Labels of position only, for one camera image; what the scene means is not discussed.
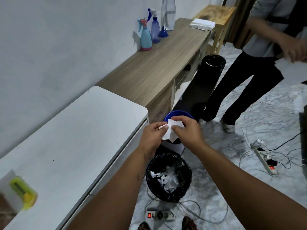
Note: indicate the person's right forearm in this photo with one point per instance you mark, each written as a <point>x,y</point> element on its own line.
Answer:
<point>247,191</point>

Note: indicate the person's right foot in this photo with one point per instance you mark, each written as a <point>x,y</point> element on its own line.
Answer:
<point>188,223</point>

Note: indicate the white paper sheet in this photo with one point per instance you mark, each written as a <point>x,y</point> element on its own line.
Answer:
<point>293,70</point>

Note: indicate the white paper piece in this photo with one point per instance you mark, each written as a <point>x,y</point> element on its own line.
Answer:
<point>169,131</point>

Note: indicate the wooden desk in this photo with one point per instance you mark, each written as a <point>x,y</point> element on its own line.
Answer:
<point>153,69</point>

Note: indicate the person's left thumb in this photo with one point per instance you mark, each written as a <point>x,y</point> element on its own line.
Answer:
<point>161,125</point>

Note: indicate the brown curtain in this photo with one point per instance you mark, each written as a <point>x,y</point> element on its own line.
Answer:
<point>239,21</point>

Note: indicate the black power adapter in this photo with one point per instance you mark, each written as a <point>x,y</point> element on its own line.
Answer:
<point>271,162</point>

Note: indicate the long white power strip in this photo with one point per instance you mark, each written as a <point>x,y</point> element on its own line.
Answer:
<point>263,160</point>

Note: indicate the person's foot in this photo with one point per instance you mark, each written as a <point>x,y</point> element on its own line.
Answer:
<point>188,223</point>
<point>144,226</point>

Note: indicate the wooden stool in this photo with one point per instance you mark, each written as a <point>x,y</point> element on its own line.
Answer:
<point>215,14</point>

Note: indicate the black object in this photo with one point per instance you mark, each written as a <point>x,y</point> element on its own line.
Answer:
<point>303,136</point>

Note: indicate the person's left foot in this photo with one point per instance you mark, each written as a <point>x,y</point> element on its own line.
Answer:
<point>144,226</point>

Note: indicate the white charger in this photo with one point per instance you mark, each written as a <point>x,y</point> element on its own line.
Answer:
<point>259,142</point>

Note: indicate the person's right thumb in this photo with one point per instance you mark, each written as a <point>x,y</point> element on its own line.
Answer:
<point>177,132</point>

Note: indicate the person's left hand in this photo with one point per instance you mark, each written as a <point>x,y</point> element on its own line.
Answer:
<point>150,138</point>

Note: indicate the person's left forearm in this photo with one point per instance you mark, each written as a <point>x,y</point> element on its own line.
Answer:
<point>112,196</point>

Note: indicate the white cabinet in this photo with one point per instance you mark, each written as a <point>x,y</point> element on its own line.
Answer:
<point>72,150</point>

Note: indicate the person's right hand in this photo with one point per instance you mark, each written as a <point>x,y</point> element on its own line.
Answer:
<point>191,136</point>

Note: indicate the yellow green plastic object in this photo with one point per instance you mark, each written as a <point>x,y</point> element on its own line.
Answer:
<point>22,192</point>

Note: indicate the light blue spray bottle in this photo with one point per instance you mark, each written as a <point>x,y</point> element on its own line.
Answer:
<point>146,38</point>

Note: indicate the short white power strip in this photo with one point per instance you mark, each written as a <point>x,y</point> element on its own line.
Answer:
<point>159,215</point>

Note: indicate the purple spray bottle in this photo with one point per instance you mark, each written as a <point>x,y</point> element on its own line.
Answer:
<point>155,31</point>

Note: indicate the blue plastic bucket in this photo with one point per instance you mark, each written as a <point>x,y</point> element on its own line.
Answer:
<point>174,113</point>

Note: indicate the white folded cloth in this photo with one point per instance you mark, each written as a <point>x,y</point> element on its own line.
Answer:
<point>202,24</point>

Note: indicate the white paper scraps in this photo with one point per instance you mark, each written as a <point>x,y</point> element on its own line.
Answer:
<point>169,179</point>

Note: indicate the black lined trash bin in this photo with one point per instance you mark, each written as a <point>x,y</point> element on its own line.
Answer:
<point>156,165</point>

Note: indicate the blue funnel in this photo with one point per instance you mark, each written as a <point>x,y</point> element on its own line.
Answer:
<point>163,33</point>

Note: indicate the tall black trash bin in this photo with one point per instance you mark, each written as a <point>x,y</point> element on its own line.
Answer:
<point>212,69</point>

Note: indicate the clear plastic bottle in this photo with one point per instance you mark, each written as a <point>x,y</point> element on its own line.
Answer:
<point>168,16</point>

